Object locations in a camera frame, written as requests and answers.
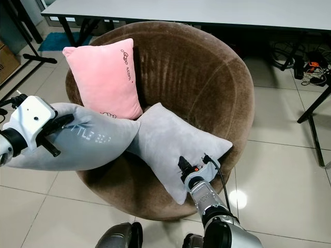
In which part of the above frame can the black table leg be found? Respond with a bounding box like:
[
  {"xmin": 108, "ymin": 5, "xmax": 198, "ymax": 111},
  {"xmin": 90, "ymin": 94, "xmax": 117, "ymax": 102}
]
[{"xmin": 58, "ymin": 17, "xmax": 114, "ymax": 47}]

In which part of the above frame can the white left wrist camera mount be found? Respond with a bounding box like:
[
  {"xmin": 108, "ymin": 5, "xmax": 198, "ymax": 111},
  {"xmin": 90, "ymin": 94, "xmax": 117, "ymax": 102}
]
[{"xmin": 14, "ymin": 95, "xmax": 58, "ymax": 149}]

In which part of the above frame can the plain grey pillow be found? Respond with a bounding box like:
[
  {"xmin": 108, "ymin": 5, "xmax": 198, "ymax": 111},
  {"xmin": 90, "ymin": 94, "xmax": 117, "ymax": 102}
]
[{"xmin": 126, "ymin": 102, "xmax": 234, "ymax": 205}]

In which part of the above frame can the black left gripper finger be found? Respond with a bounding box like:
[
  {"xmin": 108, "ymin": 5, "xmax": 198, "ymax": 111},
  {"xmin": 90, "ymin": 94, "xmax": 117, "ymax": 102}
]
[
  {"xmin": 41, "ymin": 137, "xmax": 62, "ymax": 158},
  {"xmin": 47, "ymin": 113, "xmax": 76, "ymax": 134}
]

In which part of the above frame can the black metal frame stand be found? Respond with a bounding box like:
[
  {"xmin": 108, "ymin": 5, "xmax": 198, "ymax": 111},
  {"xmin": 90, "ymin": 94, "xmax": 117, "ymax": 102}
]
[{"xmin": 0, "ymin": 0, "xmax": 58, "ymax": 125}]

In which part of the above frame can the brown cardboard box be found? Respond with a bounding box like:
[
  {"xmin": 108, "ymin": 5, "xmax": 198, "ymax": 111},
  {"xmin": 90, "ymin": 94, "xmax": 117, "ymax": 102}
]
[{"xmin": 0, "ymin": 40, "xmax": 22, "ymax": 84}]

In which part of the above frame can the grey pillow with lettering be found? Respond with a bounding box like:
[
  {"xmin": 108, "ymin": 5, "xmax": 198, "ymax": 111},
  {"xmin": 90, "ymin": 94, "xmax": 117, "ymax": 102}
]
[{"xmin": 7, "ymin": 102, "xmax": 141, "ymax": 172}]

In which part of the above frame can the grey right robot leg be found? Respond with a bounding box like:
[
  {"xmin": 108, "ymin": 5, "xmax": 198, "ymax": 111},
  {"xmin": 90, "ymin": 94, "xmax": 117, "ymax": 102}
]
[{"xmin": 182, "ymin": 234, "xmax": 205, "ymax": 248}]

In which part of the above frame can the brown velvet tub sofa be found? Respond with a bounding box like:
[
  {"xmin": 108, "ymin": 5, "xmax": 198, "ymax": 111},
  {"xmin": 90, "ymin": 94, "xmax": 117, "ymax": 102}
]
[{"xmin": 65, "ymin": 20, "xmax": 255, "ymax": 222}]

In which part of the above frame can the blue floor mat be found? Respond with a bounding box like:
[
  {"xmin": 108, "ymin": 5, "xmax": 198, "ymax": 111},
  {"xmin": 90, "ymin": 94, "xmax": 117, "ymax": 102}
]
[{"xmin": 38, "ymin": 32, "xmax": 92, "ymax": 53}]

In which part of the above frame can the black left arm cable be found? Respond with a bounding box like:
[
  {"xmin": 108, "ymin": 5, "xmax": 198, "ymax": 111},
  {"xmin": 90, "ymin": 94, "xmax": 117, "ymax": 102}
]
[{"xmin": 0, "ymin": 92, "xmax": 26, "ymax": 112}]

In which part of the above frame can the pink pillow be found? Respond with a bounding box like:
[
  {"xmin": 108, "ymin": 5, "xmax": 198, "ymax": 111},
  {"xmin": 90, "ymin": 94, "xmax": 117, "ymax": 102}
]
[{"xmin": 62, "ymin": 38, "xmax": 144, "ymax": 121}]

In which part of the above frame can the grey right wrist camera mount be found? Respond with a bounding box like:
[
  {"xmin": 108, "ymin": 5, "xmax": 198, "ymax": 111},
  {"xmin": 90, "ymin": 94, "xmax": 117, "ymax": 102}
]
[{"xmin": 184, "ymin": 166, "xmax": 220, "ymax": 190}]

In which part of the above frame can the white table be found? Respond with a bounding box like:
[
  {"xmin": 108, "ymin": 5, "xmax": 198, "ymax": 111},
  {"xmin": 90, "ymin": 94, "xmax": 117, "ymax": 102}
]
[{"xmin": 40, "ymin": 0, "xmax": 331, "ymax": 29}]

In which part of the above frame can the black stand foot bar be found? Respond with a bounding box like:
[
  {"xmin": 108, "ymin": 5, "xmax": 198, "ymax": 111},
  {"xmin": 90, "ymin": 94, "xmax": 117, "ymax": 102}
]
[{"xmin": 297, "ymin": 84, "xmax": 331, "ymax": 167}]

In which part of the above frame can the grey left robot leg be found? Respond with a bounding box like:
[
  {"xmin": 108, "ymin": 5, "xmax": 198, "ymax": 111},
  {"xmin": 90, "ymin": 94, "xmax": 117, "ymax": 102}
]
[{"xmin": 95, "ymin": 222, "xmax": 143, "ymax": 248}]

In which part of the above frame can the black cable bundle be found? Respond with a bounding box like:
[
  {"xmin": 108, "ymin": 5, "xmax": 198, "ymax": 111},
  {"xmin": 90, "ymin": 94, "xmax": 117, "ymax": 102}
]
[{"xmin": 269, "ymin": 39, "xmax": 331, "ymax": 87}]

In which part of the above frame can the power strip with red light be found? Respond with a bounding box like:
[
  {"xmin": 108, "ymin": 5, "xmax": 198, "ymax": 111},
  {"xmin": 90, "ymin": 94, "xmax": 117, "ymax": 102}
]
[{"xmin": 304, "ymin": 58, "xmax": 330, "ymax": 74}]

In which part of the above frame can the grey robot leg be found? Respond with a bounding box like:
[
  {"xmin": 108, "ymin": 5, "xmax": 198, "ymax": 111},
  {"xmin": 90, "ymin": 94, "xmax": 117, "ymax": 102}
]
[
  {"xmin": 182, "ymin": 234, "xmax": 205, "ymax": 248},
  {"xmin": 95, "ymin": 222, "xmax": 143, "ymax": 248}
]

